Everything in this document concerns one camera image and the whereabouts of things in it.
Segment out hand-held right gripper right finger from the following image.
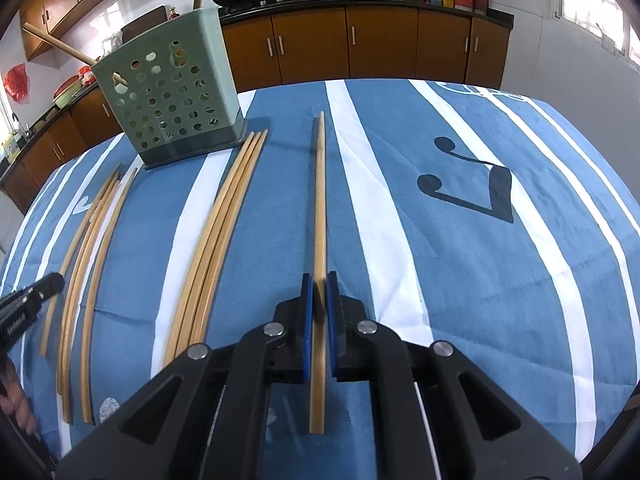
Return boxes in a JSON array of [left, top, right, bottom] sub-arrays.
[[325, 270, 586, 480]]

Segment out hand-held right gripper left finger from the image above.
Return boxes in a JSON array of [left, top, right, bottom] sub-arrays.
[[54, 272, 316, 480]]

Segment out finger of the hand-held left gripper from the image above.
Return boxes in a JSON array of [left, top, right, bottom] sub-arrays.
[[0, 272, 66, 357]]

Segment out chopsticks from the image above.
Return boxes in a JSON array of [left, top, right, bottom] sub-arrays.
[[309, 112, 324, 434]]

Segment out green perforated utensil holder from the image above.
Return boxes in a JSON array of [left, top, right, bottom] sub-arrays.
[[92, 6, 248, 168]]

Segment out person's left hand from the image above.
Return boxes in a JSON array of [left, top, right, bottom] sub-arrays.
[[0, 357, 38, 436]]

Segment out blue white striped tablecloth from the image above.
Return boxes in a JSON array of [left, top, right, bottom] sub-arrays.
[[0, 79, 640, 480]]

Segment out green basin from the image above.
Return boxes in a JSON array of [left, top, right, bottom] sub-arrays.
[[54, 80, 88, 109]]

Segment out hanging red plastic bag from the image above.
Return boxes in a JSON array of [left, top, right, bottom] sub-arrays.
[[2, 62, 31, 106]]

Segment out wooden base cabinets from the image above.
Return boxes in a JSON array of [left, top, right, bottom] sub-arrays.
[[0, 5, 513, 216]]

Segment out dark cutting board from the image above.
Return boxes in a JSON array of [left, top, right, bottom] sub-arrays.
[[120, 6, 168, 43]]

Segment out black kitchen countertop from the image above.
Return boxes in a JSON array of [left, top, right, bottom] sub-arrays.
[[0, 0, 516, 181]]

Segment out wooden wall cabinets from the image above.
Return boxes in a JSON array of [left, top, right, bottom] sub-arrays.
[[20, 0, 201, 61]]

